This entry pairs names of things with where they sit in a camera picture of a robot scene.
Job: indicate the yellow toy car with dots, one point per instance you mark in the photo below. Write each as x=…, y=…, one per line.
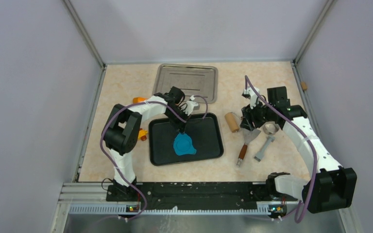
x=142, y=134

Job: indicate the wooden rolling pin roller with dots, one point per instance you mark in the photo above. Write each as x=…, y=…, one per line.
x=231, y=120

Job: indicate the grey dumbbell-shaped tool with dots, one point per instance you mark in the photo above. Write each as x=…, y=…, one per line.
x=260, y=154

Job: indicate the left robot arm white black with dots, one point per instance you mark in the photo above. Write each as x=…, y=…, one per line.
x=120, y=134

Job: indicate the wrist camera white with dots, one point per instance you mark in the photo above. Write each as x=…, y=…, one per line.
x=249, y=93
x=190, y=105

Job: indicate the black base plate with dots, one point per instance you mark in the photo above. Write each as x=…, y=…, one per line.
x=196, y=195

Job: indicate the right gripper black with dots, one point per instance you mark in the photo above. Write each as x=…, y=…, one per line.
x=248, y=117

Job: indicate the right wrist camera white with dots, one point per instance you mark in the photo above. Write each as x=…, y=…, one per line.
x=249, y=93

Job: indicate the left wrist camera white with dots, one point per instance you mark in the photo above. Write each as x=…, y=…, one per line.
x=190, y=105

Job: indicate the metal scraper wooden handle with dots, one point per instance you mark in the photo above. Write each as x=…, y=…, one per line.
x=248, y=136

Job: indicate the blue dough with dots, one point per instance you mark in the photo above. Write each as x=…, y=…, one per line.
x=183, y=145

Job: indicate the small wooden cork piece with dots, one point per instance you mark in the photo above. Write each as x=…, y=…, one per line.
x=304, y=86

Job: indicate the round metal cookie cutter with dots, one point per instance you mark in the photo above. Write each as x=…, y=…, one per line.
x=270, y=128

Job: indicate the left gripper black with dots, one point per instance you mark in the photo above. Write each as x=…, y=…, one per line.
x=179, y=126

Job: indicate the black baking tray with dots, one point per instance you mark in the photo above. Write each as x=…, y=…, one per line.
x=203, y=130

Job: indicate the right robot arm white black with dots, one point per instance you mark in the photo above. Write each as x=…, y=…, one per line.
x=331, y=186

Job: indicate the silver metal tray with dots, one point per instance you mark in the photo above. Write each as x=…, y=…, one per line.
x=191, y=79

